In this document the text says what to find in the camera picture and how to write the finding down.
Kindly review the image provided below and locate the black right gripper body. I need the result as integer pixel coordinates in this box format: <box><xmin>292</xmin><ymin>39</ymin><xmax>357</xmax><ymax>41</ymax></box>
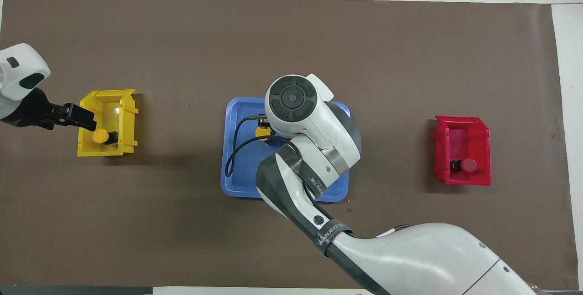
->
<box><xmin>0</xmin><ymin>87</ymin><xmax>69</xmax><ymax>130</ymax></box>

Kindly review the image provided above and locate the yellow push button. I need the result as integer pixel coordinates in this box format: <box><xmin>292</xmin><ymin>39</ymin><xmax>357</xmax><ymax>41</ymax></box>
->
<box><xmin>255</xmin><ymin>121</ymin><xmax>274</xmax><ymax>142</ymax></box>
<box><xmin>92</xmin><ymin>128</ymin><xmax>120</xmax><ymax>146</ymax></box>

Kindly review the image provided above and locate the red push button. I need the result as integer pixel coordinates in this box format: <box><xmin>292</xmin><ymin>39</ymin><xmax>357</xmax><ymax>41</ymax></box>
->
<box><xmin>450</xmin><ymin>158</ymin><xmax>478</xmax><ymax>173</ymax></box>

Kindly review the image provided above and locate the yellow plastic bin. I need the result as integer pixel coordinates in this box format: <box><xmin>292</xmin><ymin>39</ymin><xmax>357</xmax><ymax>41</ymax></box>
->
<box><xmin>77</xmin><ymin>89</ymin><xmax>139</xmax><ymax>158</ymax></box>

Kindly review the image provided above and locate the blue plastic tray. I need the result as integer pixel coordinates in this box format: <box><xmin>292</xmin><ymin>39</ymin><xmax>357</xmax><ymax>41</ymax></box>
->
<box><xmin>220</xmin><ymin>97</ymin><xmax>352</xmax><ymax>203</ymax></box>

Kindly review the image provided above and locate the brown paper mat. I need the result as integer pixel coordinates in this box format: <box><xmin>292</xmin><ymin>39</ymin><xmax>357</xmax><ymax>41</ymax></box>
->
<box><xmin>0</xmin><ymin>0</ymin><xmax>573</xmax><ymax>292</ymax></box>

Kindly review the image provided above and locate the red plastic bin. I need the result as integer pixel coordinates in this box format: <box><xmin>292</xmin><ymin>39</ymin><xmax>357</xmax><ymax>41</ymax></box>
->
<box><xmin>432</xmin><ymin>115</ymin><xmax>492</xmax><ymax>187</ymax></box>

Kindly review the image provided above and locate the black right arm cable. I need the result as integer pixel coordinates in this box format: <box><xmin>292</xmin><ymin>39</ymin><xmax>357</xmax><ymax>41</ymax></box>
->
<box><xmin>225</xmin><ymin>115</ymin><xmax>293</xmax><ymax>178</ymax></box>

